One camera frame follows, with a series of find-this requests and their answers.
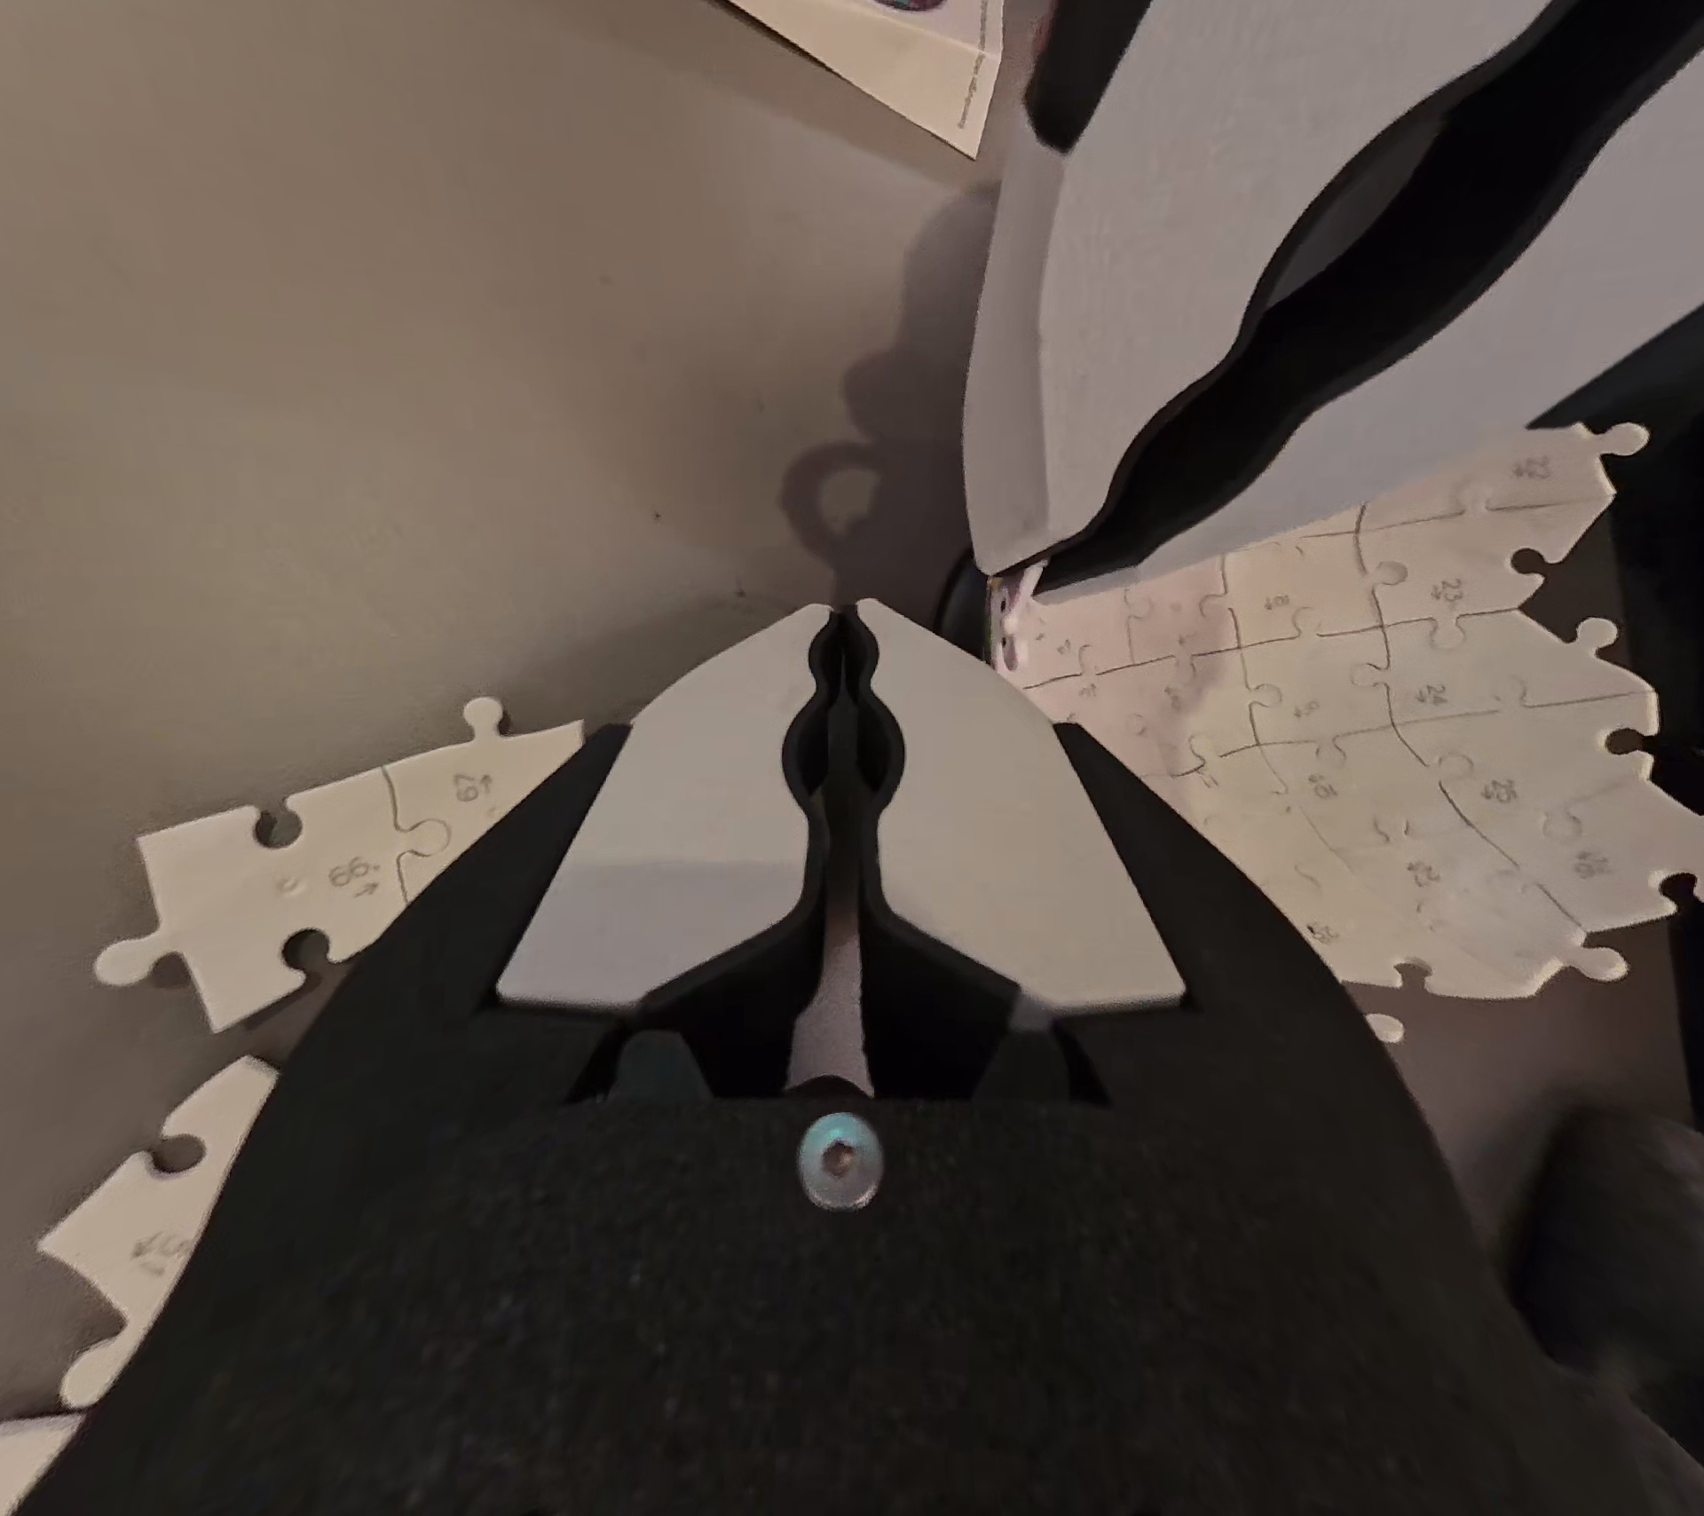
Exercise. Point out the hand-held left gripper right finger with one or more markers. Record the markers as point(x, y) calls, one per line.
point(1024, 864)

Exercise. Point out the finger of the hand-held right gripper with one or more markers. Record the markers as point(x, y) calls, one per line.
point(1530, 346)
point(1264, 79)

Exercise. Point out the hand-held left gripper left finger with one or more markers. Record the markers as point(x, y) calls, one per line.
point(665, 864)

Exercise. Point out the partly built white puzzle ball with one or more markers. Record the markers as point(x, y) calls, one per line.
point(1331, 745)

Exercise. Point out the puzzle pieces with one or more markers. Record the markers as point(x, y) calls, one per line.
point(225, 905)

